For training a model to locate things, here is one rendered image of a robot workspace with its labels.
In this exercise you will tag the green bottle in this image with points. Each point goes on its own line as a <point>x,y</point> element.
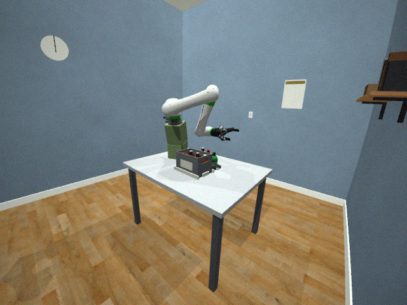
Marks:
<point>214,160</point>

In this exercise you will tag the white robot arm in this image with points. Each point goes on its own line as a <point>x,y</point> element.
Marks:
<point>173,107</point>

